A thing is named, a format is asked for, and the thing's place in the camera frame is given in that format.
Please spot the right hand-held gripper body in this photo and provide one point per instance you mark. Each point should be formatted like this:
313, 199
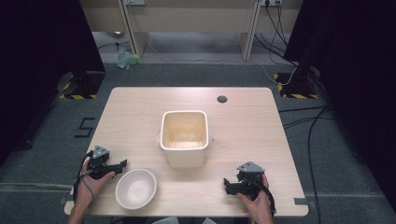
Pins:
249, 186

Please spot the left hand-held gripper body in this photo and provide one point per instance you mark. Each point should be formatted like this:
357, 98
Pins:
99, 162

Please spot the white bowl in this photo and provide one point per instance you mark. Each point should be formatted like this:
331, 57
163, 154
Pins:
136, 188

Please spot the cream square plastic bucket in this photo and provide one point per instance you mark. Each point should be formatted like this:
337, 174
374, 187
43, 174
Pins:
184, 137

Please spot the person's right hand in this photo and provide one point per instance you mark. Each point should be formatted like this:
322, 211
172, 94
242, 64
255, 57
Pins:
260, 208

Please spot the person's left hand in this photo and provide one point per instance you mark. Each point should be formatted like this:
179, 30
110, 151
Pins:
90, 189

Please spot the black stand base striped tape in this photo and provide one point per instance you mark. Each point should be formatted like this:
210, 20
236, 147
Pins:
85, 85
295, 88

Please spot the dark round table grommet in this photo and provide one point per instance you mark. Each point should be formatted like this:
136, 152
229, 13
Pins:
222, 99

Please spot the green plastic bag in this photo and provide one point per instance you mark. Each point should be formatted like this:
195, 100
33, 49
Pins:
126, 59

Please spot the black curtain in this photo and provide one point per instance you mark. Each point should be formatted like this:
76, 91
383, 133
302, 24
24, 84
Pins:
37, 62
358, 77

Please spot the wall power socket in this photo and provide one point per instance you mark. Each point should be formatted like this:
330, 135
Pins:
271, 2
134, 2

